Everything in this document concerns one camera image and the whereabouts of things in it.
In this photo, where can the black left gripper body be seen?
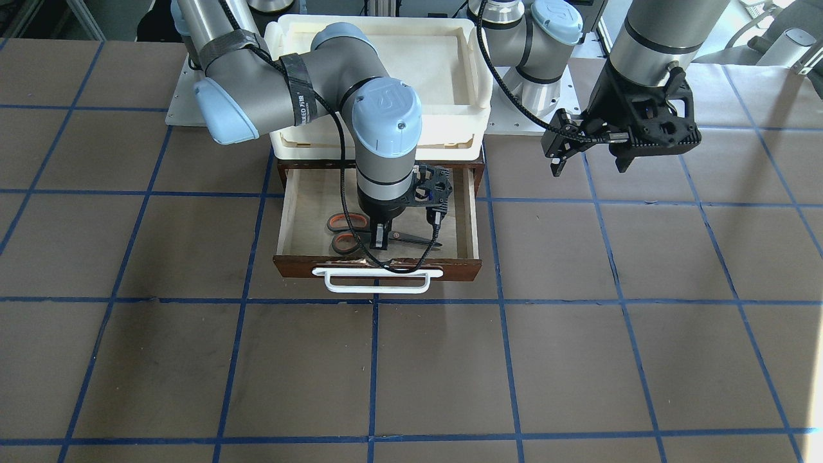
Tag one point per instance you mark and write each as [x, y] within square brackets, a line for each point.
[605, 103]

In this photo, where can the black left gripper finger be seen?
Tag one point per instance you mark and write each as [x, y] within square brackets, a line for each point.
[624, 157]
[559, 160]

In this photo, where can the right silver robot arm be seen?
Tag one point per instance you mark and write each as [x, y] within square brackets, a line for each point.
[247, 92]

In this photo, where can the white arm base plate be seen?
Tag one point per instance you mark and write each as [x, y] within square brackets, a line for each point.
[542, 100]
[183, 109]

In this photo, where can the grey orange handled scissors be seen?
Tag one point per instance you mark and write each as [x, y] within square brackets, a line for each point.
[344, 241]

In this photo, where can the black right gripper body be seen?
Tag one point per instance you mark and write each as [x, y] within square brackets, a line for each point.
[378, 211]

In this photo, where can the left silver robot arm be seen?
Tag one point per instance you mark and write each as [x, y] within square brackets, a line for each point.
[537, 39]

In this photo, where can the dark brown wooden cabinet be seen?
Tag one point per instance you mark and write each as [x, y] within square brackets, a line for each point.
[380, 170]

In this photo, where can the wooden drawer with white handle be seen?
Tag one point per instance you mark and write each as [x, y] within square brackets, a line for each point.
[325, 235]

